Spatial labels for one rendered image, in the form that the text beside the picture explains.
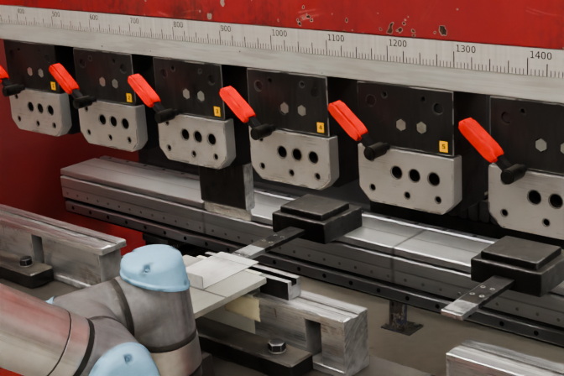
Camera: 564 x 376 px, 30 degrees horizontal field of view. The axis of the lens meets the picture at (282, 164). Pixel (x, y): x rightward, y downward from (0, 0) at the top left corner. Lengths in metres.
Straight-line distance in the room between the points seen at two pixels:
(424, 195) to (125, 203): 1.00
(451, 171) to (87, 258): 0.85
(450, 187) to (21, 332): 0.58
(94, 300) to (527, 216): 0.52
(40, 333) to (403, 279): 0.88
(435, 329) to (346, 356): 2.20
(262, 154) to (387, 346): 2.18
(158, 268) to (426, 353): 2.46
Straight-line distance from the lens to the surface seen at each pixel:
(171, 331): 1.25
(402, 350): 3.63
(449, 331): 3.76
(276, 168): 1.53
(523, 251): 1.64
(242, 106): 1.51
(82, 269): 2.00
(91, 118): 1.82
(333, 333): 1.59
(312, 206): 1.85
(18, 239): 2.14
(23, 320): 1.05
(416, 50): 1.34
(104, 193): 2.30
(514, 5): 1.26
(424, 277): 1.77
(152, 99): 1.64
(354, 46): 1.40
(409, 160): 1.38
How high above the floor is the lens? 1.64
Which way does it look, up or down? 17 degrees down
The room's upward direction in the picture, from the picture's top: 3 degrees counter-clockwise
